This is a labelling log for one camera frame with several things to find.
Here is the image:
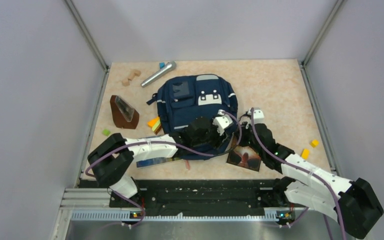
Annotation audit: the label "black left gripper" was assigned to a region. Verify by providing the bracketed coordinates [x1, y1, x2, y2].
[192, 116, 230, 150]

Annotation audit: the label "navy blue student backpack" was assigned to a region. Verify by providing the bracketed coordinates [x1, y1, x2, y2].
[146, 74, 238, 160]

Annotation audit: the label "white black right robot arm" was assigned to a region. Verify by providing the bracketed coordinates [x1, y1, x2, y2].
[234, 122, 384, 240]

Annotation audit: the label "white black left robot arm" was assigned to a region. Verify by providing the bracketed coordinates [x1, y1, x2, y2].
[84, 111, 239, 207]

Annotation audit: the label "Three Days To See book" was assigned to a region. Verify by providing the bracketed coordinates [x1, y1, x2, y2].
[226, 142, 262, 172]

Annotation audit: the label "orange pencils bundle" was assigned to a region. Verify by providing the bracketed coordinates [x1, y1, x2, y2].
[185, 160, 191, 171]

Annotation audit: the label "stacked colourful toy bricks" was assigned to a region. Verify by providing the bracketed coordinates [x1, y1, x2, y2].
[147, 117, 162, 135]

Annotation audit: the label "yellow cube near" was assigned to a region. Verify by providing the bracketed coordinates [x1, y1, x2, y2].
[301, 148, 310, 160]

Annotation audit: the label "yellow cube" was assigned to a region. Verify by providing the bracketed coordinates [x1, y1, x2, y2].
[310, 139, 320, 148]
[301, 148, 310, 160]

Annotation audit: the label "yellow cube far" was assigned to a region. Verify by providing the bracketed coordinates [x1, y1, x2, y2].
[310, 139, 320, 148]

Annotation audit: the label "blue green landscape book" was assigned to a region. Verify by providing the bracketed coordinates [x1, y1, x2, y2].
[136, 157, 182, 169]

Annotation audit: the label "silver microphone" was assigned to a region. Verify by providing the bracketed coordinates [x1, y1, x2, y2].
[140, 61, 177, 88]

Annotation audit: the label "brown wooden metronome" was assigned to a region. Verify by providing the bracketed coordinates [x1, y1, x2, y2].
[109, 95, 140, 130]

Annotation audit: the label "wooden block puzzle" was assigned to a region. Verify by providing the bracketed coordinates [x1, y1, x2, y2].
[122, 69, 142, 87]

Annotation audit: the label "small green cube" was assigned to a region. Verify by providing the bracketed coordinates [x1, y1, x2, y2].
[102, 129, 111, 137]

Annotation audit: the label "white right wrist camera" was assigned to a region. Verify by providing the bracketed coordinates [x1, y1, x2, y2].
[246, 107, 265, 124]

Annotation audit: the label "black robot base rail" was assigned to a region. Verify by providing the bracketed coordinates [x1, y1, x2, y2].
[106, 179, 305, 227]

